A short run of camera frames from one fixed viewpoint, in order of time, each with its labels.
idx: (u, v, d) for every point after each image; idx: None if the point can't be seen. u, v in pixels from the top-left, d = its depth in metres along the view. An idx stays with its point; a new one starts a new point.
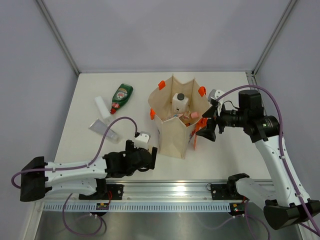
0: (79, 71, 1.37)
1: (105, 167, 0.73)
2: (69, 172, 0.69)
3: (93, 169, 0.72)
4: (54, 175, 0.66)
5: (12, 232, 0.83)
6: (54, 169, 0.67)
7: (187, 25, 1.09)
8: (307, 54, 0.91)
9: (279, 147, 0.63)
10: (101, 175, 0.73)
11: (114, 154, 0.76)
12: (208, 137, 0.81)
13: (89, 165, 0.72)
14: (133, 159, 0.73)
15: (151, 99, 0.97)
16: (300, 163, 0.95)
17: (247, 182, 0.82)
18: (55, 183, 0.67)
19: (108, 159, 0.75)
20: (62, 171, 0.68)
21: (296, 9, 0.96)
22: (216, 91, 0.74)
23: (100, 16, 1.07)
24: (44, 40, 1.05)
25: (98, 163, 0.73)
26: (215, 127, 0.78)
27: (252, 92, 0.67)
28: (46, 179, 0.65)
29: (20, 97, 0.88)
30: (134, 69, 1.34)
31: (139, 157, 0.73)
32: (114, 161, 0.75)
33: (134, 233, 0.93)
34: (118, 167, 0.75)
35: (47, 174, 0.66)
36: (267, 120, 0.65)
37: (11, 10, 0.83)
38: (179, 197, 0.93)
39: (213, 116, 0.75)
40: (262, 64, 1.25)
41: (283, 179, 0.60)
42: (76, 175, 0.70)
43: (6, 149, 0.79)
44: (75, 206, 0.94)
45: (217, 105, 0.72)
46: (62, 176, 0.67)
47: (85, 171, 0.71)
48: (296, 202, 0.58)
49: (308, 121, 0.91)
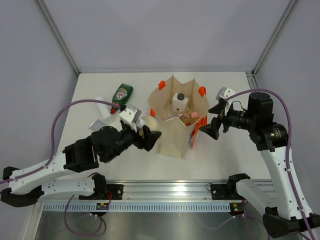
0: (79, 71, 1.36)
1: (64, 163, 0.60)
2: (29, 178, 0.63)
3: (52, 169, 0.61)
4: (16, 185, 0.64)
5: (12, 233, 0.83)
6: (14, 179, 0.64)
7: (188, 24, 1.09)
8: (307, 54, 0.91)
9: (285, 159, 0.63)
10: (65, 172, 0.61)
11: (75, 145, 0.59)
12: (211, 134, 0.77)
13: (46, 165, 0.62)
14: (95, 146, 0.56)
15: (151, 99, 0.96)
16: (299, 163, 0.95)
17: (248, 184, 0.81)
18: (24, 189, 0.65)
19: (70, 151, 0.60)
20: (23, 178, 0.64)
21: (296, 9, 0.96)
22: (226, 90, 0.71)
23: (100, 16, 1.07)
24: (44, 40, 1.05)
25: (57, 160, 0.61)
26: (219, 127, 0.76)
27: (264, 98, 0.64)
28: (10, 191, 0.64)
29: (20, 97, 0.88)
30: (134, 69, 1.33)
31: (100, 141, 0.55)
32: (76, 151, 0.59)
33: (134, 232, 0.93)
34: (82, 161, 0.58)
35: (11, 184, 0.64)
36: (275, 129, 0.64)
37: (11, 10, 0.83)
38: (179, 197, 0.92)
39: (219, 115, 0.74)
40: (263, 64, 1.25)
41: (287, 192, 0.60)
42: (37, 179, 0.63)
43: (6, 150, 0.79)
44: (73, 206, 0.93)
45: (225, 104, 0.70)
46: (23, 184, 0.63)
47: (44, 173, 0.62)
48: (297, 215, 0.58)
49: (307, 121, 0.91)
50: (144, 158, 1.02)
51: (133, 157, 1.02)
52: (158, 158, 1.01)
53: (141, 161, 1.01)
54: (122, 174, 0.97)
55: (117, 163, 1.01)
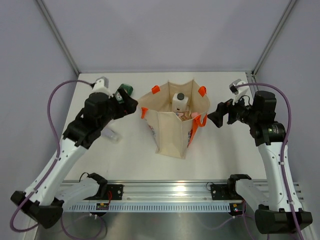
0: (79, 71, 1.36)
1: (73, 142, 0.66)
2: (50, 180, 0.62)
3: (66, 155, 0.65)
4: (41, 193, 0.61)
5: (13, 233, 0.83)
6: (35, 190, 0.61)
7: (187, 24, 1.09)
8: (306, 54, 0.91)
9: (280, 154, 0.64)
10: (79, 152, 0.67)
11: (71, 125, 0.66)
12: (215, 122, 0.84)
13: (58, 156, 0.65)
14: (92, 110, 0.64)
15: (142, 102, 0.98)
16: (298, 162, 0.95)
17: (247, 184, 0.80)
18: (49, 197, 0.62)
19: (71, 132, 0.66)
20: (44, 183, 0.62)
21: (296, 9, 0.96)
22: (240, 81, 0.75)
23: (100, 15, 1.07)
24: (44, 39, 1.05)
25: (65, 147, 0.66)
26: (224, 114, 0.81)
27: (269, 96, 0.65)
28: (38, 203, 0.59)
29: (20, 97, 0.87)
30: (134, 69, 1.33)
31: (94, 102, 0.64)
32: (77, 127, 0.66)
33: (134, 232, 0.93)
34: (86, 130, 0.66)
35: (33, 197, 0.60)
36: (274, 126, 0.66)
37: (11, 10, 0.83)
38: (179, 197, 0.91)
39: (226, 102, 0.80)
40: (262, 63, 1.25)
41: (278, 184, 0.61)
42: (59, 174, 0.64)
43: (6, 149, 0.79)
44: (74, 206, 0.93)
45: (235, 92, 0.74)
46: (47, 188, 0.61)
47: (61, 163, 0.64)
48: (286, 208, 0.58)
49: (306, 121, 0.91)
50: (146, 158, 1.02)
51: (133, 157, 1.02)
52: (158, 158, 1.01)
53: (142, 162, 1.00)
54: (122, 173, 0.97)
55: (117, 163, 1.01)
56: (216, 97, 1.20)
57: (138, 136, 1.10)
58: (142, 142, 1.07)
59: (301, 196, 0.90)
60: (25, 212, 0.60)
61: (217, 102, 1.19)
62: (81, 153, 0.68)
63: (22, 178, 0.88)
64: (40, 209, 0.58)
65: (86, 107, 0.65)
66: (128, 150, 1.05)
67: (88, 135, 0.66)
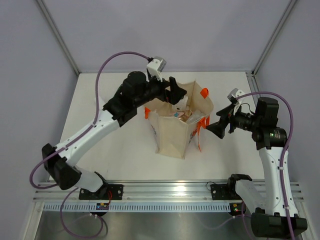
0: (79, 71, 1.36)
1: (111, 116, 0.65)
2: (81, 141, 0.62)
3: (102, 124, 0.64)
4: (69, 151, 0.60)
5: (14, 233, 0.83)
6: (66, 147, 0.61)
7: (187, 24, 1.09)
8: (306, 54, 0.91)
9: (280, 159, 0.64)
10: (113, 126, 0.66)
11: (111, 101, 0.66)
12: (217, 133, 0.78)
13: (94, 123, 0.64)
14: (128, 90, 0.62)
15: None
16: (298, 162, 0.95)
17: (247, 185, 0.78)
18: (76, 157, 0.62)
19: (110, 107, 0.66)
20: (74, 144, 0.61)
21: (296, 9, 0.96)
22: (237, 90, 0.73)
23: (99, 15, 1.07)
24: (44, 38, 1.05)
25: (103, 117, 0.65)
26: (226, 125, 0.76)
27: (272, 101, 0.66)
28: (65, 159, 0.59)
29: (20, 96, 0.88)
30: (133, 69, 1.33)
31: (131, 83, 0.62)
32: (115, 105, 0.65)
33: (134, 233, 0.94)
34: (123, 109, 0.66)
35: (62, 153, 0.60)
36: (276, 131, 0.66)
37: (10, 12, 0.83)
38: (179, 197, 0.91)
39: (227, 114, 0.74)
40: (262, 63, 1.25)
41: (275, 188, 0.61)
42: (90, 140, 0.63)
43: (6, 149, 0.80)
44: (76, 206, 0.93)
45: (235, 103, 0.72)
46: (77, 148, 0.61)
47: (95, 131, 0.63)
48: (281, 212, 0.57)
49: (306, 121, 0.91)
50: (146, 157, 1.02)
51: (133, 157, 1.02)
52: (158, 158, 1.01)
53: (143, 161, 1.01)
54: (121, 173, 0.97)
55: (116, 164, 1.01)
56: (217, 98, 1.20)
57: (138, 136, 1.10)
58: (142, 142, 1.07)
59: (301, 196, 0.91)
60: (51, 166, 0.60)
61: (217, 102, 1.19)
62: (111, 129, 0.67)
63: (22, 178, 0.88)
64: (66, 164, 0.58)
65: (123, 87, 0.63)
66: (127, 149, 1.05)
67: (124, 115, 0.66)
